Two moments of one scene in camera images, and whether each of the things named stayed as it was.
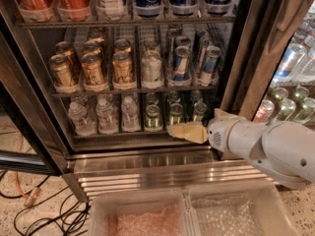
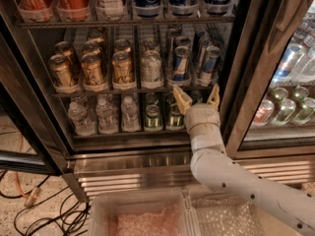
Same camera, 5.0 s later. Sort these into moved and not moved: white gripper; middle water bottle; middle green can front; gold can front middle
Moved: white gripper
Not moved: middle water bottle; gold can front middle; middle green can front
